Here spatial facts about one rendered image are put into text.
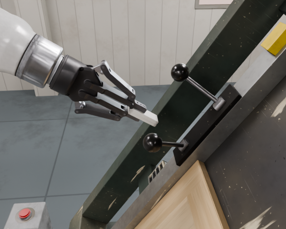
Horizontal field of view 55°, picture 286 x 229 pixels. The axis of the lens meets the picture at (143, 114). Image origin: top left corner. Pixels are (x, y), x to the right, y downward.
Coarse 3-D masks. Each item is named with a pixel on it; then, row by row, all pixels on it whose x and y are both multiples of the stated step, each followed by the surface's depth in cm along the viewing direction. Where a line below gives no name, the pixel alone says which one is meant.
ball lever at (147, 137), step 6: (144, 138) 52; (150, 138) 51; (156, 138) 51; (144, 144) 52; (150, 144) 51; (156, 144) 51; (162, 144) 52; (168, 144) 55; (174, 144) 57; (180, 144) 58; (186, 144) 59; (150, 150) 51; (156, 150) 52; (180, 150) 60
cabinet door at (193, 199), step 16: (192, 176) 58; (208, 176) 56; (176, 192) 60; (192, 192) 55; (208, 192) 51; (160, 208) 63; (176, 208) 58; (192, 208) 53; (208, 208) 49; (144, 224) 66; (160, 224) 60; (176, 224) 56; (192, 224) 52; (208, 224) 48; (224, 224) 46
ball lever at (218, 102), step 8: (176, 64) 56; (176, 72) 55; (184, 72) 55; (176, 80) 56; (184, 80) 56; (192, 80) 56; (200, 88) 55; (208, 96) 55; (216, 104) 55; (224, 104) 54
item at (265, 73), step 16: (256, 64) 52; (272, 64) 49; (240, 80) 55; (256, 80) 50; (272, 80) 50; (256, 96) 52; (240, 112) 53; (224, 128) 55; (208, 144) 57; (192, 160) 59; (160, 176) 65; (176, 176) 61; (144, 192) 69; (160, 192) 64; (128, 208) 73; (144, 208) 66; (128, 224) 69
